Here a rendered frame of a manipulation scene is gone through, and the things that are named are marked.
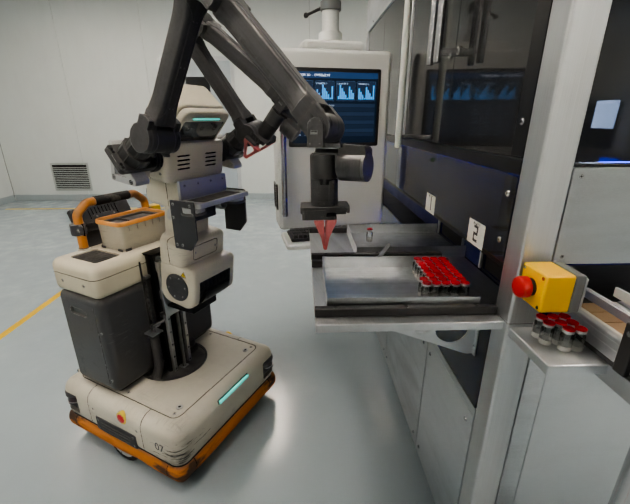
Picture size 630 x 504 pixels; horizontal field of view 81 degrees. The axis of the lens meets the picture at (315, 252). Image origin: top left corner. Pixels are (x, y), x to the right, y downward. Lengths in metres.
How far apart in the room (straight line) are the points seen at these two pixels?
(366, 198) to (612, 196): 1.10
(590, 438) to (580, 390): 0.16
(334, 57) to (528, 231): 1.14
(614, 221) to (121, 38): 6.55
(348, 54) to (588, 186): 1.14
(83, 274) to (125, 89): 5.48
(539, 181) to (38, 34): 7.10
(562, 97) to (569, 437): 0.78
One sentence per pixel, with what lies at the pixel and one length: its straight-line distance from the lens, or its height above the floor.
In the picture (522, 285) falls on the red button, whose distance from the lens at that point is 0.76.
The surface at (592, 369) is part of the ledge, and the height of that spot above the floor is 0.87.
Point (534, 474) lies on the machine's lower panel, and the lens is 1.21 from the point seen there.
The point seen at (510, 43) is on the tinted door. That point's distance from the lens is 0.97.
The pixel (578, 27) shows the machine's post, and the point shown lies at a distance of 0.80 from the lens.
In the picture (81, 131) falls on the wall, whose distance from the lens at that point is 7.13.
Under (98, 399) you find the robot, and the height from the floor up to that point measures 0.26.
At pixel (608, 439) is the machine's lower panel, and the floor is 0.55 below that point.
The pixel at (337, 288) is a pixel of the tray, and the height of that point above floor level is 0.88.
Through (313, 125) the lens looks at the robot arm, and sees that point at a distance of 0.75.
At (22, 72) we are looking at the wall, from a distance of 7.51.
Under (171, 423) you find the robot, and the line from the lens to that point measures 1.51.
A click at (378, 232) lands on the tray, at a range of 1.41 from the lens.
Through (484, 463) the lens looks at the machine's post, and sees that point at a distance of 1.12.
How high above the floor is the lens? 1.29
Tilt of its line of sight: 20 degrees down
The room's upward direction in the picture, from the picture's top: straight up
